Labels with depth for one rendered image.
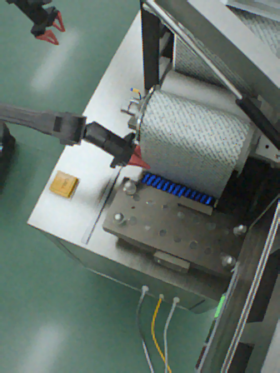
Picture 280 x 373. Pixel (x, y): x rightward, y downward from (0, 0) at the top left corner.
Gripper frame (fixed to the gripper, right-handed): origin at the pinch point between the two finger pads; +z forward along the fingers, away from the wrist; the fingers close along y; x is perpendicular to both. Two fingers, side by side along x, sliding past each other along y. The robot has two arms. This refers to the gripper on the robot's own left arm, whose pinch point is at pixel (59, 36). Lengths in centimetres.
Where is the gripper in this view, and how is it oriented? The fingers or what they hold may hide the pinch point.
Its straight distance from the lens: 146.0
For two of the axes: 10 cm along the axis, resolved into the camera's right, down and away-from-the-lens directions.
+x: -8.2, -0.5, 5.7
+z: 5.1, 4.1, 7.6
